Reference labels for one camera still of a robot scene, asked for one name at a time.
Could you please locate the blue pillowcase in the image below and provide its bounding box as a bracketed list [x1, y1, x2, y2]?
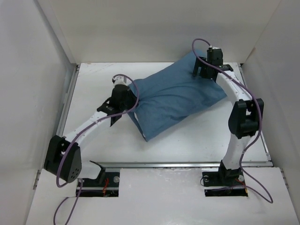
[128, 50, 226, 142]

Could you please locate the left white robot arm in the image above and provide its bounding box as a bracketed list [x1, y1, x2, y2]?
[44, 84, 139, 187]

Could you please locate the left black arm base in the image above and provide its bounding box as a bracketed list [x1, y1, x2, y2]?
[75, 161, 120, 197]

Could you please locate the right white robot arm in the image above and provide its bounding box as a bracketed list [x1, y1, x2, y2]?
[193, 46, 264, 185]

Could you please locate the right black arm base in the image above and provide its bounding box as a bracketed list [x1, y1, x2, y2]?
[201, 162, 248, 197]

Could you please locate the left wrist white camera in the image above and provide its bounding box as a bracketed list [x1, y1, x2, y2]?
[112, 75, 127, 86]

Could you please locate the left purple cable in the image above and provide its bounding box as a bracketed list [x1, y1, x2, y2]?
[53, 74, 140, 225]

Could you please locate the purple cable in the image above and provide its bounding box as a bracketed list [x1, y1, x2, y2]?
[53, 74, 140, 225]
[192, 38, 274, 204]

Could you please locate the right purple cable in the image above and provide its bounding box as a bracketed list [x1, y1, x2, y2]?
[192, 38, 274, 204]

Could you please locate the aluminium rail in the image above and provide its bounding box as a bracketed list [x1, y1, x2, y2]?
[48, 64, 272, 169]

